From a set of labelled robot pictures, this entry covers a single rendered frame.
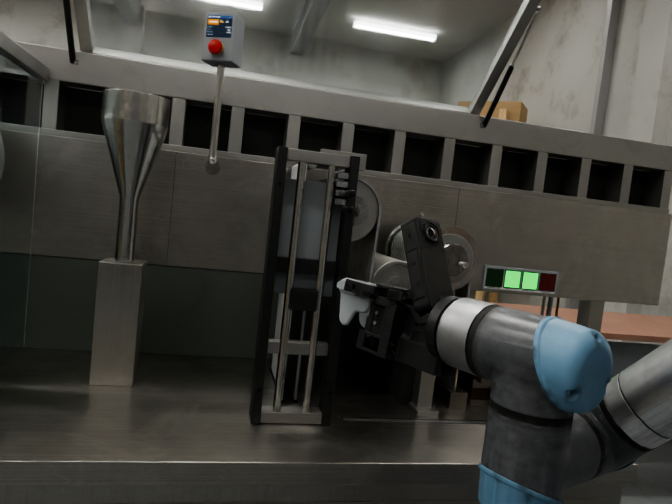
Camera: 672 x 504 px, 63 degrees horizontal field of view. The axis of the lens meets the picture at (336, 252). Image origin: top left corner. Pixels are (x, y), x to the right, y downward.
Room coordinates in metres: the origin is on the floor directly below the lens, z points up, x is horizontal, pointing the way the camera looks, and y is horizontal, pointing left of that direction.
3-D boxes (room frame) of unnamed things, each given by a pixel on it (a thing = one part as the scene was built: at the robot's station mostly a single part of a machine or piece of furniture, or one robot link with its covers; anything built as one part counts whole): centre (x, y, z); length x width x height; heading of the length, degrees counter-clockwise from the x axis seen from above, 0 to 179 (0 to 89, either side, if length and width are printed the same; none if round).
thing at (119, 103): (1.22, 0.46, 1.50); 0.14 x 0.14 x 0.06
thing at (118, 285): (1.22, 0.46, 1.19); 0.14 x 0.14 x 0.57
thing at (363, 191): (1.35, 0.01, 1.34); 0.25 x 0.14 x 0.14; 13
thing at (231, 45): (1.18, 0.29, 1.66); 0.07 x 0.07 x 0.10; 78
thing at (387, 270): (1.37, -0.12, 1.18); 0.26 x 0.12 x 0.12; 13
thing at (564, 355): (0.51, -0.20, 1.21); 0.11 x 0.08 x 0.09; 37
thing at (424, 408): (1.23, -0.24, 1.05); 0.06 x 0.05 x 0.31; 13
